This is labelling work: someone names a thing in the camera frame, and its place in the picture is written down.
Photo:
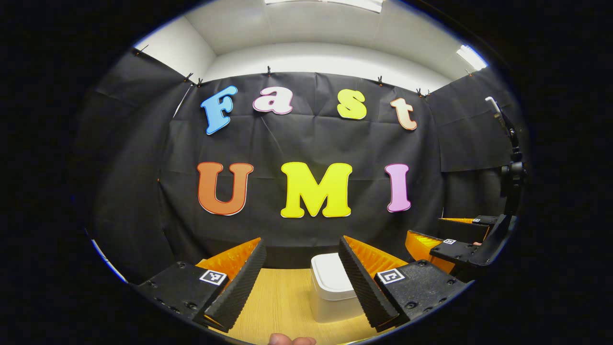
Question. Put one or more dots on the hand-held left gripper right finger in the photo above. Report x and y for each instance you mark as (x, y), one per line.
(364, 287)

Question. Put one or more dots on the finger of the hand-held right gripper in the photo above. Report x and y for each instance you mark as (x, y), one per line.
(450, 249)
(462, 230)

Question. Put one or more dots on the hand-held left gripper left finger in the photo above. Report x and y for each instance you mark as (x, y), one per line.
(239, 287)

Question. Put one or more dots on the white desktop garbage bin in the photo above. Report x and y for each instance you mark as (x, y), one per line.
(330, 273)

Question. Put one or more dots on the wooden desktop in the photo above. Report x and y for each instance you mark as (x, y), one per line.
(282, 302)

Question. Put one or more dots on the black backdrop cloth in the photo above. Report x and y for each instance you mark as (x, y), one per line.
(268, 143)

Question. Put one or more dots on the small ceiling light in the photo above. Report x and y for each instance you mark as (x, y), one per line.
(471, 57)

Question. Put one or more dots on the row of small black clips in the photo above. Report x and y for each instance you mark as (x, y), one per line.
(268, 71)

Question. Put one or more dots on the long ceiling light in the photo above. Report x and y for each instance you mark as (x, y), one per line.
(325, 4)

